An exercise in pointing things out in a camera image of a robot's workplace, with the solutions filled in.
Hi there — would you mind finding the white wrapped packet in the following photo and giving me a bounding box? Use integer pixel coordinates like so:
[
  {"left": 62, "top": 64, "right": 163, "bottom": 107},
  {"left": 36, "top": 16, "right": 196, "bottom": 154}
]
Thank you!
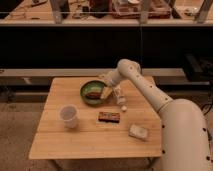
[{"left": 129, "top": 124, "right": 148, "bottom": 141}]

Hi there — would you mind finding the brown food in bowl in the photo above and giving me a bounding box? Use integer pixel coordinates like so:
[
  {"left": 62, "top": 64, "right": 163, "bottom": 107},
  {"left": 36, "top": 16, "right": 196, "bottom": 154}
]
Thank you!
[{"left": 85, "top": 92, "right": 101, "bottom": 99}]

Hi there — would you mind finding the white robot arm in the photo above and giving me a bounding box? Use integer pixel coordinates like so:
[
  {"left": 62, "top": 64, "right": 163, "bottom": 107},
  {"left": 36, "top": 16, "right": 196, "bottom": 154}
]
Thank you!
[{"left": 103, "top": 59, "right": 213, "bottom": 171}]

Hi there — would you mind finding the long wooden shelf bench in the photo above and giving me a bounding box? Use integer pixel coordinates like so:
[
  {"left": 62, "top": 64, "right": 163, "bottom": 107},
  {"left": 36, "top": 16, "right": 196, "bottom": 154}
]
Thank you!
[{"left": 0, "top": 68, "right": 187, "bottom": 86}]

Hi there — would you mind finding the green ceramic bowl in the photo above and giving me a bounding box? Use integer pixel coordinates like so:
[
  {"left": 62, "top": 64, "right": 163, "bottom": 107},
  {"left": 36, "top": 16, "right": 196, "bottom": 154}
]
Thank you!
[{"left": 80, "top": 80, "right": 106, "bottom": 106}]

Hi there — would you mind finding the wooden table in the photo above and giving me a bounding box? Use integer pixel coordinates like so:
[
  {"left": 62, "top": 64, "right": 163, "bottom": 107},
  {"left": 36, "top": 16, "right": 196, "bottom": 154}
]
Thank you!
[{"left": 29, "top": 77, "right": 162, "bottom": 159}]

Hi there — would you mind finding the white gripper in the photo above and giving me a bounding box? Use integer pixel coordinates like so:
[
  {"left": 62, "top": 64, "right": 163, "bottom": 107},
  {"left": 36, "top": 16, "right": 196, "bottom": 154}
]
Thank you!
[{"left": 98, "top": 70, "right": 120, "bottom": 100}]

